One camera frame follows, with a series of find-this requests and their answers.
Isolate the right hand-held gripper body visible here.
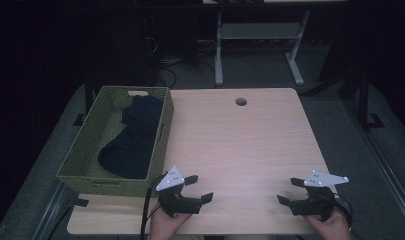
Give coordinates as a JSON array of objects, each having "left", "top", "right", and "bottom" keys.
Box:
[{"left": 289, "top": 170, "right": 350, "bottom": 223}]

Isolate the black metal stand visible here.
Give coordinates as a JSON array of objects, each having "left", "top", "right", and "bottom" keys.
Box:
[
  {"left": 355, "top": 71, "right": 386, "bottom": 132},
  {"left": 72, "top": 78, "right": 95, "bottom": 127}
]

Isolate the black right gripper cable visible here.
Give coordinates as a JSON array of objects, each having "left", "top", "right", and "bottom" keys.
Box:
[{"left": 333, "top": 192, "right": 355, "bottom": 231}]

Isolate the navy shirt with white print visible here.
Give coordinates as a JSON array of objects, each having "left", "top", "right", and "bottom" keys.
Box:
[{"left": 97, "top": 94, "right": 165, "bottom": 180}]

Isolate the person's left hand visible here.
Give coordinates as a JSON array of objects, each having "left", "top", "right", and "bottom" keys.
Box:
[{"left": 149, "top": 207, "right": 193, "bottom": 240}]

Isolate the bundle of floor cables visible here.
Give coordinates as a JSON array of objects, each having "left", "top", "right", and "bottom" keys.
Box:
[{"left": 146, "top": 36, "right": 218, "bottom": 89}]

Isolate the green woven basket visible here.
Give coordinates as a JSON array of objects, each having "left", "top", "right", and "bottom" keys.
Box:
[{"left": 55, "top": 85, "right": 175, "bottom": 198}]

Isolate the person's right hand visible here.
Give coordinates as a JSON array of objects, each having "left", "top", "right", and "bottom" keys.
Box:
[{"left": 303, "top": 208, "right": 353, "bottom": 240}]

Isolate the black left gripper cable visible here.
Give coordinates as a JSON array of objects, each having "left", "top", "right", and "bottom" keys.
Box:
[{"left": 139, "top": 172, "right": 168, "bottom": 240}]

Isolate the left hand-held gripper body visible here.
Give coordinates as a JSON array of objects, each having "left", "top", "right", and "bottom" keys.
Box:
[{"left": 155, "top": 165, "right": 203, "bottom": 218}]

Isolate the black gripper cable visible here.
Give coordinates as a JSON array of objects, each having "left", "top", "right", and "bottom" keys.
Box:
[
  {"left": 333, "top": 192, "right": 355, "bottom": 231},
  {"left": 139, "top": 172, "right": 168, "bottom": 240}
]

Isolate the grey metal desk frame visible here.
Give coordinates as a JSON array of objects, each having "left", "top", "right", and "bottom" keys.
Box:
[{"left": 214, "top": 9, "right": 312, "bottom": 87}]

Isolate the aluminium floor rail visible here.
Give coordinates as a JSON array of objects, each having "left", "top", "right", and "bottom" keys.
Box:
[
  {"left": 343, "top": 99, "right": 405, "bottom": 223},
  {"left": 32, "top": 181, "right": 75, "bottom": 240}
]

